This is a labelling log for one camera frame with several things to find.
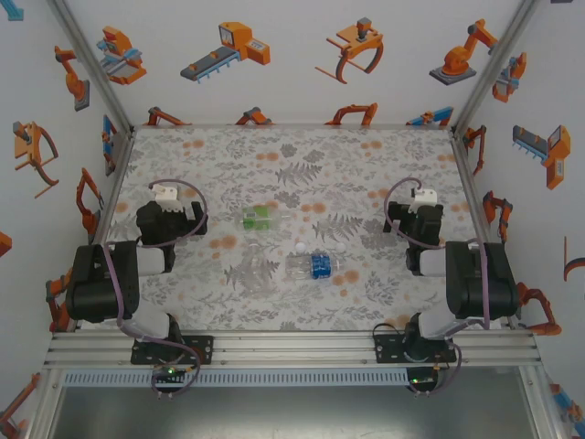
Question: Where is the clear bottle with green label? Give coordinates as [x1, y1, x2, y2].
[234, 204, 296, 233]

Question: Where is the clear bottle without label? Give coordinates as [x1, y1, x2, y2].
[240, 244, 282, 294]

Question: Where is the clear bottle with blue label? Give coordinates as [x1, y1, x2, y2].
[285, 250, 344, 283]

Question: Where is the floral patterned table mat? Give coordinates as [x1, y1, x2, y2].
[90, 126, 504, 333]

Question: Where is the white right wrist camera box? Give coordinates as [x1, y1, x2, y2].
[409, 187, 439, 214]

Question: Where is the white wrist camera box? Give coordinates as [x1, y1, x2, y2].
[409, 187, 439, 214]
[150, 181, 180, 212]

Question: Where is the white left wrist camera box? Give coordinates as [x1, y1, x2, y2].
[150, 181, 180, 212]

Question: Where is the aluminium table side rail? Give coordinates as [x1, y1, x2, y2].
[89, 127, 137, 248]
[450, 127, 522, 330]

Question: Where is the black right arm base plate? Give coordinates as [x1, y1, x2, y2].
[373, 335, 461, 365]

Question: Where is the thin aluminium table edge rail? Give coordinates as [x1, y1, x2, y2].
[132, 122, 456, 132]

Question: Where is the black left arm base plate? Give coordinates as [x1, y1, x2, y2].
[131, 336, 215, 366]

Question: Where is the wide aluminium frame rail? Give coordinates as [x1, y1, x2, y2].
[43, 331, 543, 369]

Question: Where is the slanted aluminium frame post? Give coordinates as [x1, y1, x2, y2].
[452, 0, 543, 136]
[45, 0, 136, 138]

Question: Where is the slotted grey cable tray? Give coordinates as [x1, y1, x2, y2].
[61, 369, 409, 388]

